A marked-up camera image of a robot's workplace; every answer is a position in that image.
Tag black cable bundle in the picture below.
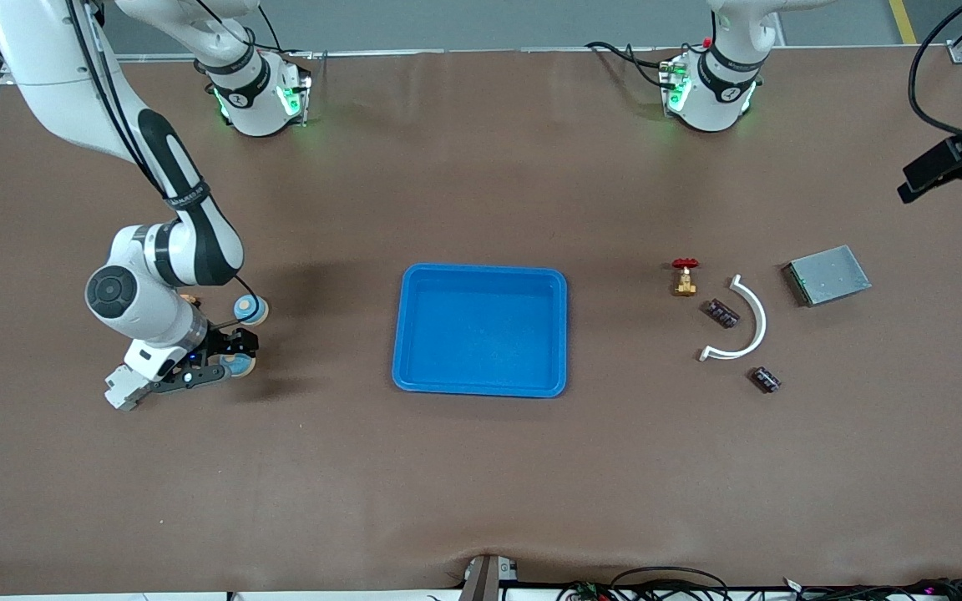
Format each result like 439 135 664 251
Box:
782 576 962 601

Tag brown table mat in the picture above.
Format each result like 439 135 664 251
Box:
0 46 962 595

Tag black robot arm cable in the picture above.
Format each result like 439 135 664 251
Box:
63 0 263 331

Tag blue plastic tray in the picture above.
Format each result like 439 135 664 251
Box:
392 264 569 399

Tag silver metal module box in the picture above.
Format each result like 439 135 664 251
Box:
782 245 873 308

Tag black camera cable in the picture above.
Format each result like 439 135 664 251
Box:
907 0 962 159

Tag black looped cable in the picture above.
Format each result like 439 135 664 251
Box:
610 566 730 601

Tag white half-ring pipe clamp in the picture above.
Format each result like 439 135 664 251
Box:
698 275 768 362

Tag brass valve with red handle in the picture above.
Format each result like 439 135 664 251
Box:
671 258 701 297

